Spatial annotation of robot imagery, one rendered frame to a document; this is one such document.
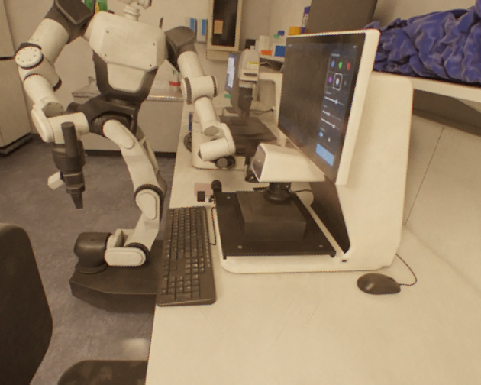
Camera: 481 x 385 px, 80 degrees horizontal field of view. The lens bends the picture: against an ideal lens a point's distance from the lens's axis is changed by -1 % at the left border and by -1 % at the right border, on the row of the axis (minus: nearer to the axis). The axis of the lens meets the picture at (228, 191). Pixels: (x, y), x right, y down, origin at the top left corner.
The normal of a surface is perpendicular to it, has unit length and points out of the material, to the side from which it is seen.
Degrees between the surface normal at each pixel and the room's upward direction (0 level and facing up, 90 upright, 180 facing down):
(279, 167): 81
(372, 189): 90
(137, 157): 115
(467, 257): 90
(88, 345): 0
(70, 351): 0
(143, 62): 94
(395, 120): 90
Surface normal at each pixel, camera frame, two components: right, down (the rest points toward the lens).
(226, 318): 0.07, -0.89
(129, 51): 0.37, 0.49
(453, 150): -0.99, -0.02
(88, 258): 0.06, 0.44
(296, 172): 0.22, 0.31
